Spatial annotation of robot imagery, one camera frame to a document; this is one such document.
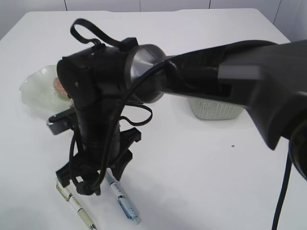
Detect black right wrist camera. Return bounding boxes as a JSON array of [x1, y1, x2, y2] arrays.
[[47, 108, 77, 135]]

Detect blue grip white pen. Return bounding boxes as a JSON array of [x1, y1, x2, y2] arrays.
[[105, 170, 140, 225]]

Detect pale green woven basket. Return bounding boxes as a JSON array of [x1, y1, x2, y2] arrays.
[[188, 98, 244, 120]]

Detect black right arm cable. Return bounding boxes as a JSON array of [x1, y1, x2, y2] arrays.
[[68, 18, 293, 230]]

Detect beige grip clear pen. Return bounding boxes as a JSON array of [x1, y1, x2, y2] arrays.
[[56, 180, 97, 230]]

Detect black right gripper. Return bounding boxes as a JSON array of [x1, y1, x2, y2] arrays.
[[56, 119, 142, 196]]

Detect brown coffee drink bottle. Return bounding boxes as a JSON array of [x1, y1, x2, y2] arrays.
[[70, 98, 75, 108]]

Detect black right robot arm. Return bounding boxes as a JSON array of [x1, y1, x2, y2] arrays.
[[57, 41, 307, 196]]

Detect pale green glass plate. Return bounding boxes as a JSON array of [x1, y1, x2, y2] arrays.
[[19, 65, 70, 113]]

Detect sugared bread bun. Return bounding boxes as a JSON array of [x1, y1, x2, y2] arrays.
[[53, 78, 68, 98]]

